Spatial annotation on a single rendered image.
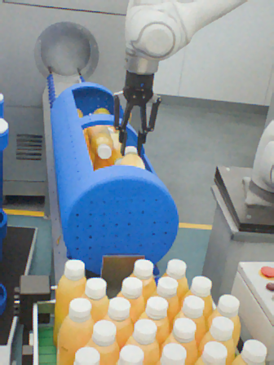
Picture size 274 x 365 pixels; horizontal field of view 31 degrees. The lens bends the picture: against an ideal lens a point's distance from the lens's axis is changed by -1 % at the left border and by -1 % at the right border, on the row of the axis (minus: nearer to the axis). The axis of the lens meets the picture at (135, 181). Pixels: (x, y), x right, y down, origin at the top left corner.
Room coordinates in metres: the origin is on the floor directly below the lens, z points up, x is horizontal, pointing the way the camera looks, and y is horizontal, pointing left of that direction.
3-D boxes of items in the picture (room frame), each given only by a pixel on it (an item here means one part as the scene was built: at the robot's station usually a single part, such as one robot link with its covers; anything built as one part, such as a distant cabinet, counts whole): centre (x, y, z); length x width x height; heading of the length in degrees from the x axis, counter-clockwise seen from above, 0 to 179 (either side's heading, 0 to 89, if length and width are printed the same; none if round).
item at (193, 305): (0.78, -0.14, 1.10); 0.04 x 0.04 x 0.02
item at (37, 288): (0.90, 0.19, 0.95); 0.10 x 0.07 x 0.10; 104
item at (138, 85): (1.30, 0.02, 1.38); 0.08 x 0.07 x 0.09; 104
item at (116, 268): (1.00, 0.00, 0.99); 0.10 x 0.02 x 0.12; 104
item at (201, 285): (0.85, -0.16, 1.10); 0.04 x 0.04 x 0.02
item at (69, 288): (0.85, 0.10, 0.99); 0.07 x 0.07 x 0.19
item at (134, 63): (1.30, 0.02, 1.45); 0.09 x 0.09 x 0.06
